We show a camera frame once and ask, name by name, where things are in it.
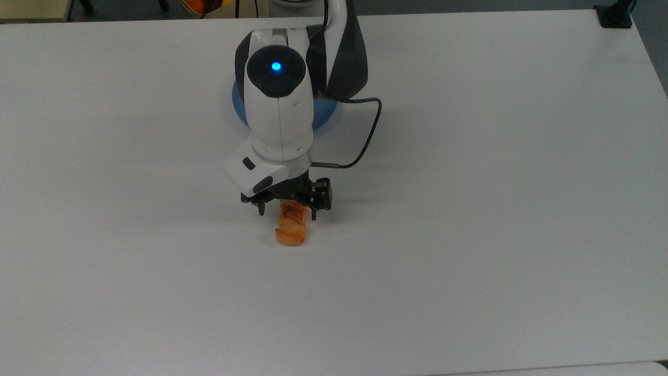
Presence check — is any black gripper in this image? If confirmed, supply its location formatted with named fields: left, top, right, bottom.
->
left=240, top=175, right=332, bottom=221

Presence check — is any orange bread loaf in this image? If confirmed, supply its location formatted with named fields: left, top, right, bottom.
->
left=275, top=200, right=309, bottom=247

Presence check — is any blue round plate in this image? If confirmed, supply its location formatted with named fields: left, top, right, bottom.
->
left=231, top=78, right=340, bottom=132

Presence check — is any orange fruit pile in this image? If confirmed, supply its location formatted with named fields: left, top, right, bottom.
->
left=182, top=0, right=233, bottom=17

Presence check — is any light wooden furniture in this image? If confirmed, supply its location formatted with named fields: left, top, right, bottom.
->
left=0, top=0, right=74, bottom=22

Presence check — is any black table clamp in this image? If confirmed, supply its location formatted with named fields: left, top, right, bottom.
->
left=594, top=0, right=635, bottom=29

